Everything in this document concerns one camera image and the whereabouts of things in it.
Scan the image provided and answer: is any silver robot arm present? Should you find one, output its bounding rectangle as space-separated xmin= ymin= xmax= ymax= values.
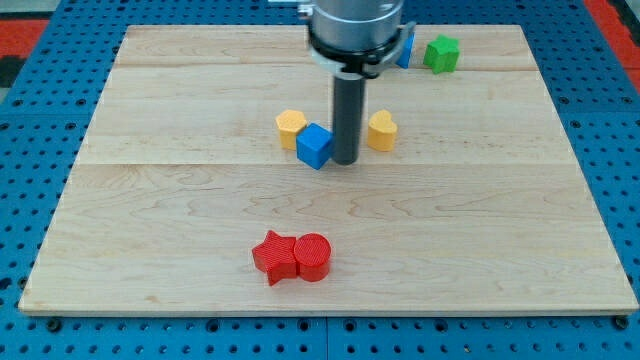
xmin=271 ymin=0 xmax=416 ymax=165

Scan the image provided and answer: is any light wooden board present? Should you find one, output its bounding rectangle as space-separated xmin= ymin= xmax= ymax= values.
xmin=19 ymin=25 xmax=638 ymax=317

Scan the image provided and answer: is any blue triangle block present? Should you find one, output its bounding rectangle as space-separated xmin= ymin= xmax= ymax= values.
xmin=396 ymin=34 xmax=415 ymax=69

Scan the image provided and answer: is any yellow heart block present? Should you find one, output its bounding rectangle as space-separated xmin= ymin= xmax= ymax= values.
xmin=366 ymin=109 xmax=398 ymax=152

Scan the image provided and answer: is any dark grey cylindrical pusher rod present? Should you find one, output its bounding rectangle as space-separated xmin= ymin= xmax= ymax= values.
xmin=332 ymin=77 xmax=366 ymax=165

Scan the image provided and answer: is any red star block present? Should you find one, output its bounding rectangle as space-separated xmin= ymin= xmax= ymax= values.
xmin=252 ymin=230 xmax=298 ymax=286

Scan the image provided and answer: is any green star block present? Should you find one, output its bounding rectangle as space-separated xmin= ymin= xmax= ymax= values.
xmin=423 ymin=34 xmax=460 ymax=74

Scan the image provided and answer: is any blue cube block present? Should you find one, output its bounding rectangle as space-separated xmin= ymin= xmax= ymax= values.
xmin=296 ymin=123 xmax=333 ymax=170

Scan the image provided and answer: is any red cylinder block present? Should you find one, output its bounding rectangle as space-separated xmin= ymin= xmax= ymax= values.
xmin=294 ymin=233 xmax=332 ymax=282

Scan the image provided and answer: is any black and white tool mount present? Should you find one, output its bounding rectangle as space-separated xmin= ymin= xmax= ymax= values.
xmin=307 ymin=22 xmax=416 ymax=79

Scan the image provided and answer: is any yellow hexagon block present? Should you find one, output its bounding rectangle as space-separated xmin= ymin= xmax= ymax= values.
xmin=275 ymin=109 xmax=308 ymax=151

